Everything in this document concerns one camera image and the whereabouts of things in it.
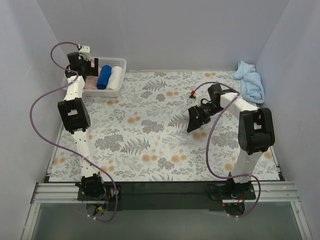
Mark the blue rolled towel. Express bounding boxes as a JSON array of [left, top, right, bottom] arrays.
[[96, 65, 112, 90]]

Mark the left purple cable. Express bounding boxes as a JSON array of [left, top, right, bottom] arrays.
[[29, 41, 118, 223]]

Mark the white plastic basket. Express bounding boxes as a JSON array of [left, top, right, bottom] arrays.
[[63, 52, 127, 100]]

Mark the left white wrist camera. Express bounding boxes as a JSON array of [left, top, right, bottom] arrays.
[[78, 45, 91, 61]]

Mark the aluminium rail frame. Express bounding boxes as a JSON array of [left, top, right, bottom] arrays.
[[21, 181, 312, 240]]

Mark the floral table mat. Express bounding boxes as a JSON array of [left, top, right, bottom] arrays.
[[48, 70, 282, 183]]

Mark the light blue towel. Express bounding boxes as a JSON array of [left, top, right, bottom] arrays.
[[230, 60, 265, 104]]

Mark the white rolled towel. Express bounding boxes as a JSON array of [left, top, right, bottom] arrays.
[[106, 66, 123, 91]]

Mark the pink towel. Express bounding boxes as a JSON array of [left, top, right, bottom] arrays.
[[84, 67, 102, 90]]

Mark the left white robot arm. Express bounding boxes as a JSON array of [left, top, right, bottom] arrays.
[[57, 46, 106, 200]]

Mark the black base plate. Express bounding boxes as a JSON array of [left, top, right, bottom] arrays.
[[75, 181, 258, 211]]

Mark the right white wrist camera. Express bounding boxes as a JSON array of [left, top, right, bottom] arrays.
[[189, 90, 202, 107]]

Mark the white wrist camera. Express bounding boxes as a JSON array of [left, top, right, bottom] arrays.
[[78, 45, 91, 61], [189, 90, 202, 107]]

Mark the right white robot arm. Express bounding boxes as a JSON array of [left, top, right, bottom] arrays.
[[187, 82, 275, 200]]

